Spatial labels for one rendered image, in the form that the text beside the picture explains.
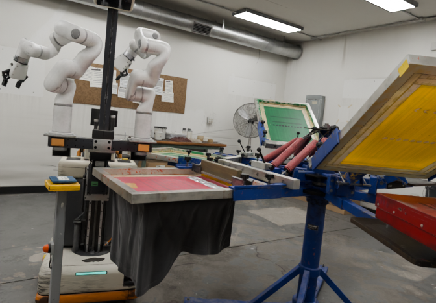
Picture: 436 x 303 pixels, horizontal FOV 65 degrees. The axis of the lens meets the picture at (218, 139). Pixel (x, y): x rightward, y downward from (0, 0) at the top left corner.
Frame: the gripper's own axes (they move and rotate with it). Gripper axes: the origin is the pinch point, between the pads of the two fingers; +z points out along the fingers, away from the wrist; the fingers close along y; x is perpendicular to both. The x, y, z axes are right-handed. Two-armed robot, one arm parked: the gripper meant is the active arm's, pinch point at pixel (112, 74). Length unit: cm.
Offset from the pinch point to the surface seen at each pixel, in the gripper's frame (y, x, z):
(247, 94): -12, -457, -84
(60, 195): -55, 74, 44
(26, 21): 234, -197, 59
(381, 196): -147, 90, -49
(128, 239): -90, 63, 41
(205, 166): -89, 21, -2
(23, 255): -23, -48, 170
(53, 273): -76, 72, 73
